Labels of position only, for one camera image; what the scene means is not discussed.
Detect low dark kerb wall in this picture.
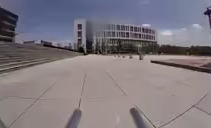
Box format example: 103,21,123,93
150,59,211,76

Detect robot's own part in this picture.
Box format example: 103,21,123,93
129,107,150,128
64,108,83,128

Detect distant row of trees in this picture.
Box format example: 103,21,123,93
157,44,211,57

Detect pale concrete slab pavement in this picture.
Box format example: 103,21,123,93
0,53,211,128

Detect white multi-storey building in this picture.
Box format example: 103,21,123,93
72,18,159,55

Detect wide concrete steps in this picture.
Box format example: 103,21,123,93
0,42,83,78

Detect dark glass building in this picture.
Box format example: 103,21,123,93
0,3,19,44

